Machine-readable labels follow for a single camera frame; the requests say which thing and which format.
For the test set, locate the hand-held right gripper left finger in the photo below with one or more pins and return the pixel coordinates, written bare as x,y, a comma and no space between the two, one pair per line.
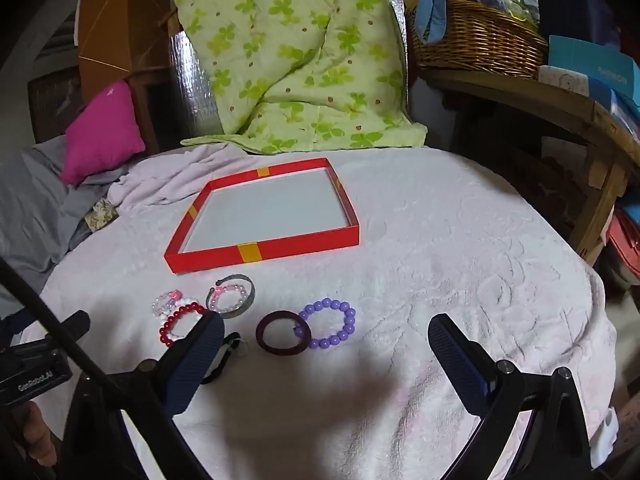
197,360

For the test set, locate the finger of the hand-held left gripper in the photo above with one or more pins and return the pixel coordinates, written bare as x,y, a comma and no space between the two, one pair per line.
75,324

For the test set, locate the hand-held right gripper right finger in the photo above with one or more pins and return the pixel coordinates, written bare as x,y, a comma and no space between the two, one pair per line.
457,360

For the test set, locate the dark purple bangle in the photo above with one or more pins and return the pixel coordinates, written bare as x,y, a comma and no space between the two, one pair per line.
260,335

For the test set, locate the grey metal cuff bangle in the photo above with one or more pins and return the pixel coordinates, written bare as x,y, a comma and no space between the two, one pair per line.
248,304

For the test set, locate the red shallow box tray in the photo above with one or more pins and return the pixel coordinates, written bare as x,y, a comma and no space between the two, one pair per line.
270,210

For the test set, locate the person's left hand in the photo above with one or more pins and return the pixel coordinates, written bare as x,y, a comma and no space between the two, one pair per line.
37,435

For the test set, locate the black rod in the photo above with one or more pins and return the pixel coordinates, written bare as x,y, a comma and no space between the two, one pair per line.
50,319

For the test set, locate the small patterned cloth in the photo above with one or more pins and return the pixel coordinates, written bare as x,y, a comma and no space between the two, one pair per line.
101,215

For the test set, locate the pale pink blanket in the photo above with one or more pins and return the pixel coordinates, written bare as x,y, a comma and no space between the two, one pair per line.
400,260

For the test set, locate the grey cloth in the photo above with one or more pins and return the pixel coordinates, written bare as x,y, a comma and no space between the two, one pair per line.
35,200

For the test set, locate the pink pillow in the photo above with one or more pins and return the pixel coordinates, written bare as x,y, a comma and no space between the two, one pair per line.
100,135

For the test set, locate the red plastic container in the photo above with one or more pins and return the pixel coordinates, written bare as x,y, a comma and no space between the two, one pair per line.
625,250

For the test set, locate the wooden side table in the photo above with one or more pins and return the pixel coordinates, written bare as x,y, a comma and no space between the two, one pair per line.
525,91

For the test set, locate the small white box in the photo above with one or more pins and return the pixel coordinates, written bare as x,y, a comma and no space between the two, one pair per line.
562,81

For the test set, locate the orange board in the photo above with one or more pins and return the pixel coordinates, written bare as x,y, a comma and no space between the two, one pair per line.
115,10

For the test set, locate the green floral quilt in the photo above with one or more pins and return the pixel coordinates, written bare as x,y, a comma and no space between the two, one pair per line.
300,60

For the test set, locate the wicker basket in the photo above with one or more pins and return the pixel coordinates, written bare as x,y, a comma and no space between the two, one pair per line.
475,40

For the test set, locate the blue cardboard box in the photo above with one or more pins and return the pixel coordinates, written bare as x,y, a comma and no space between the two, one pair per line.
595,60

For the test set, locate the blue cloth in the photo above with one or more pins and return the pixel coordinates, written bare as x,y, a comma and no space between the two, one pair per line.
435,5

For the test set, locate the wooden furniture frame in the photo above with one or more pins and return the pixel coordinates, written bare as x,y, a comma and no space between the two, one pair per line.
147,105

